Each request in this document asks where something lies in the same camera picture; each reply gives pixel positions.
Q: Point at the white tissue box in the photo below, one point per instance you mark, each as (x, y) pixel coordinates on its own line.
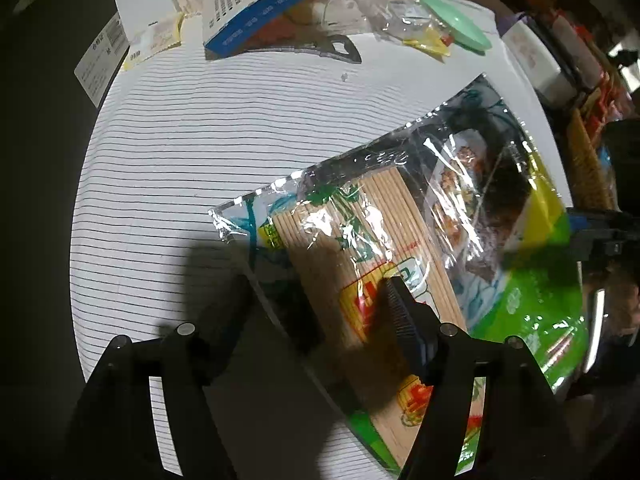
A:
(542, 64)

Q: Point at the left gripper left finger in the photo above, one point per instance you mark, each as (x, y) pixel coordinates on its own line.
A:
(235, 300)

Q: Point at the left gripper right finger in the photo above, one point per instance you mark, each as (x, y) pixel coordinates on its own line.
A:
(432, 349)

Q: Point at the clear plastic container bag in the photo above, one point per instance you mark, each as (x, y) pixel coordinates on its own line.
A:
(400, 19)

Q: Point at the wicker basket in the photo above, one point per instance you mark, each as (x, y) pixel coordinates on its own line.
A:
(584, 172)

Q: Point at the yellow sauce packet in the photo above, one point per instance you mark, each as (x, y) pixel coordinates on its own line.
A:
(428, 41)

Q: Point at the bamboo skewer packet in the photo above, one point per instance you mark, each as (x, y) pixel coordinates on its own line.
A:
(458, 204)

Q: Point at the black bottle opener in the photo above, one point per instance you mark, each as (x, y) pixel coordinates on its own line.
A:
(337, 47)

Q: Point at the green plastic dish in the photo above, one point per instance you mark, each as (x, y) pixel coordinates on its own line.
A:
(463, 29)

